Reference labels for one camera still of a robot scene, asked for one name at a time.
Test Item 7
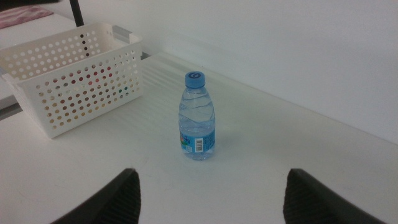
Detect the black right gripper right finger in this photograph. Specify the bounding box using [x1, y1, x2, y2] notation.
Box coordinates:
[282, 168, 388, 224]

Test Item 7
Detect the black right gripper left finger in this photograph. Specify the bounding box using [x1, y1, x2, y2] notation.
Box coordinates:
[51, 167, 142, 224]

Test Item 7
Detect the yellow tea bottle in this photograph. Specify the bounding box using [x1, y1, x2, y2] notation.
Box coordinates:
[40, 86, 129, 129]

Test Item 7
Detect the clear water bottle blue cap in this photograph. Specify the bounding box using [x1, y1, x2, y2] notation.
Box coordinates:
[178, 70, 216, 162]

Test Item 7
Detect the red soda can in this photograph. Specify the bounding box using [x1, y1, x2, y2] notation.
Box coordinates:
[51, 65, 113, 94]

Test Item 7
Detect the white perforated plastic basket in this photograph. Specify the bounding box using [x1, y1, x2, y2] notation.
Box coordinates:
[0, 21, 144, 139]

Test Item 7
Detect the black pole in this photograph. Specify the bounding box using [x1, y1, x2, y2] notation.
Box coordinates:
[68, 0, 86, 28]

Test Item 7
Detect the pink striped cloth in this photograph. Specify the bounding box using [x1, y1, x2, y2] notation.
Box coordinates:
[0, 4, 54, 30]

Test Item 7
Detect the grey metal rail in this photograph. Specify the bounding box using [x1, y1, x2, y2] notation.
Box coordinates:
[111, 24, 152, 60]

